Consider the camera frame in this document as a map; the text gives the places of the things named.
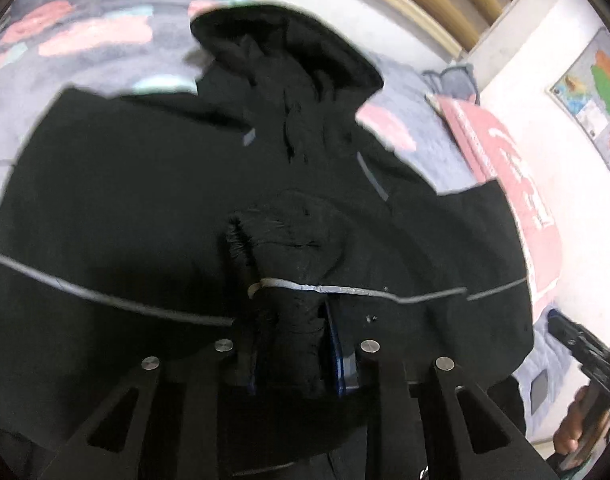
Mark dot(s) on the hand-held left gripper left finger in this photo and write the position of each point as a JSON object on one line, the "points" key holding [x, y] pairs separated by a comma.
{"points": [[245, 375]]}

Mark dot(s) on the colourful wall map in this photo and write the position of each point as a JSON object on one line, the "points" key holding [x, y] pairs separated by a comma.
{"points": [[602, 90]]}

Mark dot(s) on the black hooded jacket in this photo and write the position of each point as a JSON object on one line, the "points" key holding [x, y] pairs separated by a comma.
{"points": [[135, 200]]}

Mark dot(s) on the grey blanket with pink patches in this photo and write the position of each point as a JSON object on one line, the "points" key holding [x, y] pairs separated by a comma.
{"points": [[410, 100]]}

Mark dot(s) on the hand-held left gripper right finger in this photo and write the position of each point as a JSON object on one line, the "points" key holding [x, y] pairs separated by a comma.
{"points": [[341, 360]]}

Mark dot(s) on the person's right hand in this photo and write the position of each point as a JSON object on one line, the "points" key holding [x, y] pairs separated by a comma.
{"points": [[567, 427]]}

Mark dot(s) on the pink pillow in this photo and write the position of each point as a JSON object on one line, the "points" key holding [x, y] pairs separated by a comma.
{"points": [[515, 180]]}

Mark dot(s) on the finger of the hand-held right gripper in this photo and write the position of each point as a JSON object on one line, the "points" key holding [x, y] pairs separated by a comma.
{"points": [[567, 330]]}

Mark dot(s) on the blue grey cushion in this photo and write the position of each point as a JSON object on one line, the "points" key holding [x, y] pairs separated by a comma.
{"points": [[457, 77]]}

